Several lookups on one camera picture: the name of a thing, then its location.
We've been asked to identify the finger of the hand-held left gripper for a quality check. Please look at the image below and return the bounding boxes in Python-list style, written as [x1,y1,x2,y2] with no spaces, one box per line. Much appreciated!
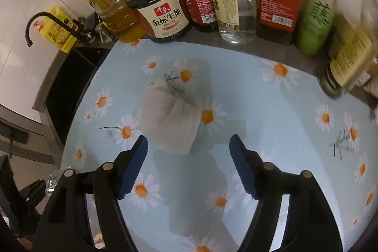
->
[18,177,52,199]

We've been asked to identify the blue daisy print tablecloth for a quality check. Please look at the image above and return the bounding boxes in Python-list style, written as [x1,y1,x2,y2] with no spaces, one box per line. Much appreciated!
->
[60,38,378,252]

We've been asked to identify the black kitchen sink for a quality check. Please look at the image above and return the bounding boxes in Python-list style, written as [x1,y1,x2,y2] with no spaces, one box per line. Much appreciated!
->
[44,47,111,146]

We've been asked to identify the yellow detergent bottle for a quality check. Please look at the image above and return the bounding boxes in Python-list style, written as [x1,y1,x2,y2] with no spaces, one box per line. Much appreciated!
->
[33,6,80,53]

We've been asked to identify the green label bottle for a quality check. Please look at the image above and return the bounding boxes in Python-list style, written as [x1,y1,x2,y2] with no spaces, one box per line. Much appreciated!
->
[297,0,344,56]

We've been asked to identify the small yellow label bottle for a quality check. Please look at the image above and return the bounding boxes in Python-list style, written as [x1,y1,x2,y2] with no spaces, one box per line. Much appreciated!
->
[320,4,378,99]

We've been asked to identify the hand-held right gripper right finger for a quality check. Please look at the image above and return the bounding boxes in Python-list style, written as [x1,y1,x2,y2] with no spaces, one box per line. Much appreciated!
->
[229,134,344,252]

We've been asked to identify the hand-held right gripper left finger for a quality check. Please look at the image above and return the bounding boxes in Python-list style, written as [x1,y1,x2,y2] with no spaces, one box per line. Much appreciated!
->
[32,135,149,252]

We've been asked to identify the large cooking oil jug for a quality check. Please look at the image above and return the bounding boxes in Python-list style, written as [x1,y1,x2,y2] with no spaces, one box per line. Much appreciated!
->
[73,0,148,43]

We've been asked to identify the black faucet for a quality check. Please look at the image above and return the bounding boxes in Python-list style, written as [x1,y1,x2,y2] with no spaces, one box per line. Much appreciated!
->
[25,12,85,47]

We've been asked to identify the white cloth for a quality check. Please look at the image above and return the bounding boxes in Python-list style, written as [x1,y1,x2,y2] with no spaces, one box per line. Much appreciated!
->
[139,76,204,156]

